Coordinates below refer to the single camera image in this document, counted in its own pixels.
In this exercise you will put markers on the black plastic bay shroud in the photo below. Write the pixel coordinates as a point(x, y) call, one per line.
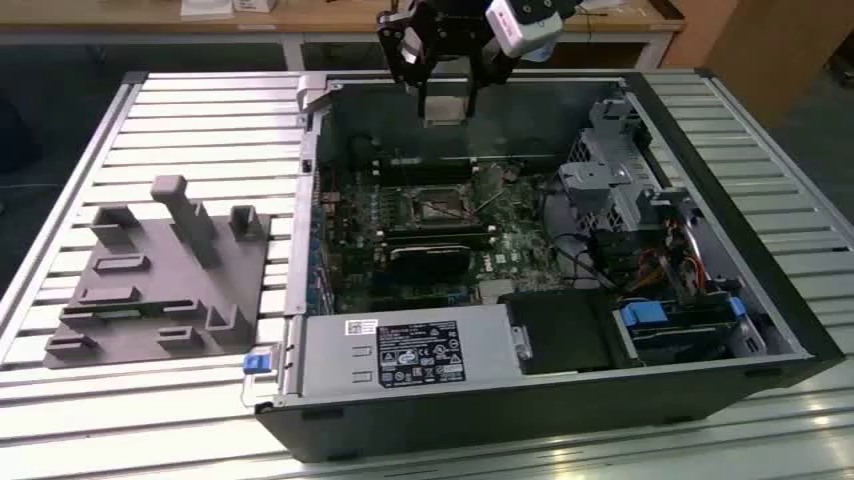
point(567, 330)

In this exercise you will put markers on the grey plastic case bracket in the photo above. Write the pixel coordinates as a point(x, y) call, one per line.
point(309, 95)

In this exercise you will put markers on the CPU socket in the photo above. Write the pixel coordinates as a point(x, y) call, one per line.
point(436, 206)

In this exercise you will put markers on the silver CPU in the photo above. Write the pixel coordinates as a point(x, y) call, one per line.
point(445, 110)

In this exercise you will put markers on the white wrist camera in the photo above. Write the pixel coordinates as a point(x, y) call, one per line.
point(527, 27)

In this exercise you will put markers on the wooden cabinet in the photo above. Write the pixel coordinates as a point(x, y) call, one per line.
point(767, 50)

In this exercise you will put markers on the graphics card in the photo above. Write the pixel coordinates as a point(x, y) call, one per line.
point(429, 260)

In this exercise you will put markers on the green motherboard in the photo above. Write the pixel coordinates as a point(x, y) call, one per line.
point(527, 235)

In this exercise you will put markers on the grey power supply unit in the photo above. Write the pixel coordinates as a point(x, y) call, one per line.
point(333, 360)

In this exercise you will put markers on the grey parts rack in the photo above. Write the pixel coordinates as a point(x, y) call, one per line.
point(167, 280)

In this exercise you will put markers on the black PC case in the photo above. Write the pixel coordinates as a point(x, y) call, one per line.
point(467, 425)

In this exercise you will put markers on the silver chipset heatsink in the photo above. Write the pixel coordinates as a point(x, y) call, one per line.
point(496, 290)

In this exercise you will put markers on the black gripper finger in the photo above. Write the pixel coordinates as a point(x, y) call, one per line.
point(489, 65)
point(427, 30)

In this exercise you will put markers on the grey metal drive cage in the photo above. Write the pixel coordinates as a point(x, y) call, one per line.
point(587, 180)

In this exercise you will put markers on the hard disk in blue carrier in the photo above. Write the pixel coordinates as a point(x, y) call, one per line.
point(643, 314)

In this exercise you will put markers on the black expansion slot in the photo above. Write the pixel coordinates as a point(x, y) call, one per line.
point(413, 302)

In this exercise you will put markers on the white labelled box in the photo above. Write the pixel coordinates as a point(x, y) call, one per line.
point(256, 5)

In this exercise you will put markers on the green RAM stick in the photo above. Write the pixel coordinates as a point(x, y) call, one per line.
point(155, 310)

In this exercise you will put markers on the wooden desk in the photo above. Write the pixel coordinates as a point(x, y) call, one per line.
point(133, 25)

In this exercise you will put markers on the blue case latch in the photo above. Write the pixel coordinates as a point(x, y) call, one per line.
point(256, 364)

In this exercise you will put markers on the blue drive bay clip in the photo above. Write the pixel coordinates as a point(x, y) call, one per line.
point(735, 307)

